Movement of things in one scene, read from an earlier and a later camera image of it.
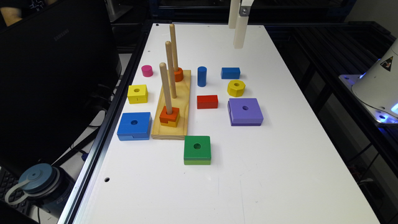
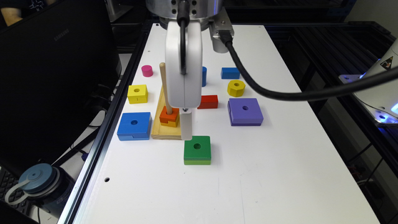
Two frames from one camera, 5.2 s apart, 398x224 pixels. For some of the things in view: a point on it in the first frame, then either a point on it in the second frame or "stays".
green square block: [197, 150] stays
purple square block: [244, 112] stays
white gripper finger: [242, 23] → [186, 123]
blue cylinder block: [201, 76] stays
